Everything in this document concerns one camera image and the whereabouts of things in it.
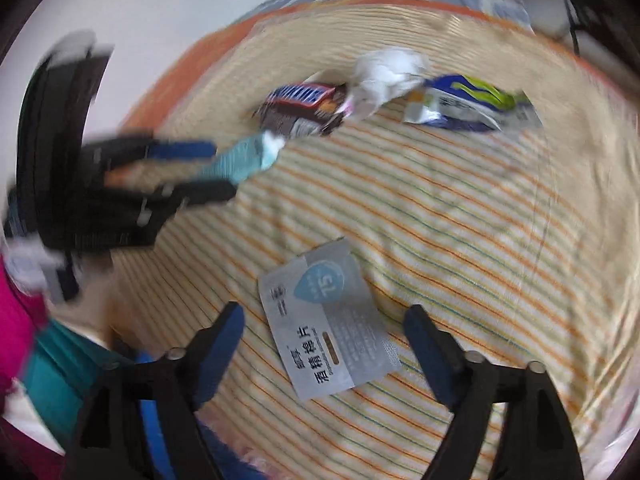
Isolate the light blue face mask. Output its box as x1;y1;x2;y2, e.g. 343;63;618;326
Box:
196;130;285;186

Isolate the snickers bar wrapper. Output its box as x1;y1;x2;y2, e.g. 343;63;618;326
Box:
254;82;349;141

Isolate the striped yellow towel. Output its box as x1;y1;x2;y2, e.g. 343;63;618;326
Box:
112;3;640;480

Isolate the grey alcohol wipe packet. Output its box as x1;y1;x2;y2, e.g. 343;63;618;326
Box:
258;237;400;401

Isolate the white crumpled tissue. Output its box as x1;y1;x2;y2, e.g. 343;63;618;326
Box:
348;47;431;120

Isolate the blue green snack wrapper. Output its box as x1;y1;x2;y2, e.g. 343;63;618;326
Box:
402;74;542;133

